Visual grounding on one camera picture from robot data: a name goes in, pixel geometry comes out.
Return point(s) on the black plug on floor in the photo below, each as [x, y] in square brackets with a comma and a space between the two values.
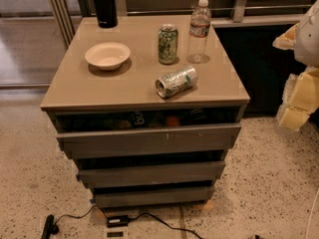
[50, 227]

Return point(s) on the black power adapter brick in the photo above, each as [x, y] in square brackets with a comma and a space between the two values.
[117, 221]

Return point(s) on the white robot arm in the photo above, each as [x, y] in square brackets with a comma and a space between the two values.
[306, 50]

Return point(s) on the green chip bag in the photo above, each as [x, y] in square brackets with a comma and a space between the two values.
[141, 119]

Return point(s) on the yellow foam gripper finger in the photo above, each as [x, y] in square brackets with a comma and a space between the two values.
[286, 41]
[300, 99]

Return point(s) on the upright green soda can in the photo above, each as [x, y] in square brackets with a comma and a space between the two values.
[167, 46]

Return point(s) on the clear plastic water bottle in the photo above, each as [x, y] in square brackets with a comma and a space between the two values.
[199, 27]

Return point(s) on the metal window frame rail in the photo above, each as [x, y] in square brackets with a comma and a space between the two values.
[186, 0]

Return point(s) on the grey drawer cabinet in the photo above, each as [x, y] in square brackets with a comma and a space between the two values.
[84, 98]

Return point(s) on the grey bottom drawer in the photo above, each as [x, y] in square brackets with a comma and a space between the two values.
[157, 195]

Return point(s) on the grey middle drawer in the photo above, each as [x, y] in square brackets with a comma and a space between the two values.
[154, 169]

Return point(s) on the black insulated water bottle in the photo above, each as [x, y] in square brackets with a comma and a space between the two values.
[106, 13]

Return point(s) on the orange fruit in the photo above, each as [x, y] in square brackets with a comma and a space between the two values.
[172, 121]

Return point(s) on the lying green soda can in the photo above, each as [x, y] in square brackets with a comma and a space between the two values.
[170, 84]

